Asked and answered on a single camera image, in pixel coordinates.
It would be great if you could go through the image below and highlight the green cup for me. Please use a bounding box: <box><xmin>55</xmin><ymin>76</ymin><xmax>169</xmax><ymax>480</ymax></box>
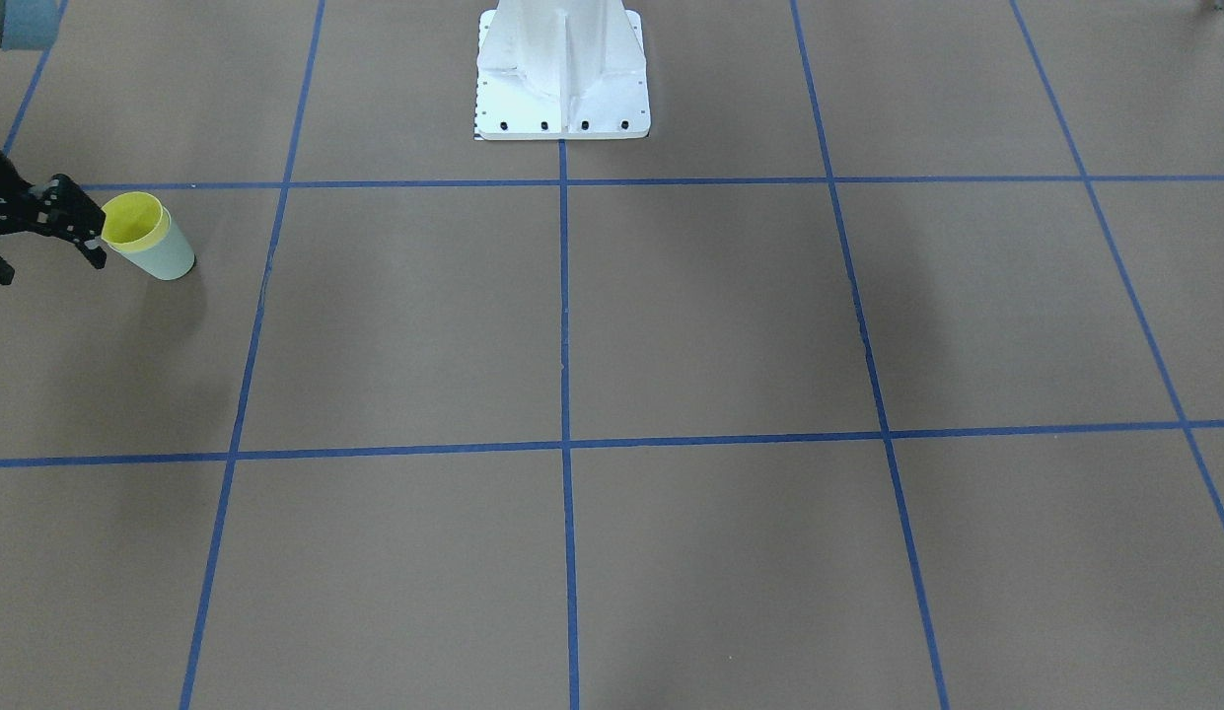
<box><xmin>110</xmin><ymin>212</ymin><xmax>195</xmax><ymax>280</ymax></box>

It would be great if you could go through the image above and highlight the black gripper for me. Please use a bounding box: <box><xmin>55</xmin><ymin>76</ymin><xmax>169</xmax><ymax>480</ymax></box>
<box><xmin>0</xmin><ymin>149</ymin><xmax>108</xmax><ymax>286</ymax></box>

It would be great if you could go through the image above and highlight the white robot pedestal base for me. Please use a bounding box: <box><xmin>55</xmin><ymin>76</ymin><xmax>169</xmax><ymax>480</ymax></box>
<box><xmin>472</xmin><ymin>1</ymin><xmax>652</xmax><ymax>141</ymax></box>

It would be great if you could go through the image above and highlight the yellow cup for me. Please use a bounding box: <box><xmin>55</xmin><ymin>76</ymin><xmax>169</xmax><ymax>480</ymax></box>
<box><xmin>102</xmin><ymin>190</ymin><xmax>173</xmax><ymax>253</ymax></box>

